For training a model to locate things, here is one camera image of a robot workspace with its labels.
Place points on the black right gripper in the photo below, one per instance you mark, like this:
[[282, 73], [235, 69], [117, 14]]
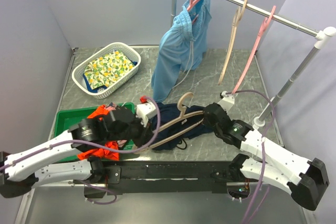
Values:
[[205, 119]]

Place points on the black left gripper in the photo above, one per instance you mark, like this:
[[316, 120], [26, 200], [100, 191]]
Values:
[[145, 134]]

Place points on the beige hanger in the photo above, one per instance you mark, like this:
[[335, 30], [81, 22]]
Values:
[[181, 118], [236, 19]]

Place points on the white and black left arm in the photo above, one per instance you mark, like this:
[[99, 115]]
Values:
[[40, 165]]

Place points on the pink patterned shorts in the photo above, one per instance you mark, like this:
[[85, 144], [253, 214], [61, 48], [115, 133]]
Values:
[[112, 106]]

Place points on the orange shorts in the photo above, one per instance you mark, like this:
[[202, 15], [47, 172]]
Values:
[[101, 152]]

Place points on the light blue shorts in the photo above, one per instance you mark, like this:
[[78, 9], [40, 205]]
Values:
[[181, 48]]

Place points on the pink empty hanger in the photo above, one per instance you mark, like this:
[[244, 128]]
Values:
[[263, 27]]

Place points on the white laundry basket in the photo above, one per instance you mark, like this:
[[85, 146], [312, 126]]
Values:
[[79, 70]]

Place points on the floral patterned cloth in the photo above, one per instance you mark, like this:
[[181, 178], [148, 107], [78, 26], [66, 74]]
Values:
[[115, 56]]

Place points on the green plastic tray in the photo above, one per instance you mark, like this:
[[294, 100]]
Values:
[[66, 118]]

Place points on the white clothes rack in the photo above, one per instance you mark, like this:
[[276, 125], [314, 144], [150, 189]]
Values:
[[322, 37]]

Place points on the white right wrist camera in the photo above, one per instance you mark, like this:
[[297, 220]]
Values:
[[227, 101]]

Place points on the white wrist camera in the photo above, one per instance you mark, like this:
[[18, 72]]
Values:
[[146, 110], [227, 101]]

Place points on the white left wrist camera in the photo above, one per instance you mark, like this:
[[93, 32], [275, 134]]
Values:
[[146, 110]]

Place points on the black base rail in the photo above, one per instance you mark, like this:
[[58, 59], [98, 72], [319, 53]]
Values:
[[126, 177]]

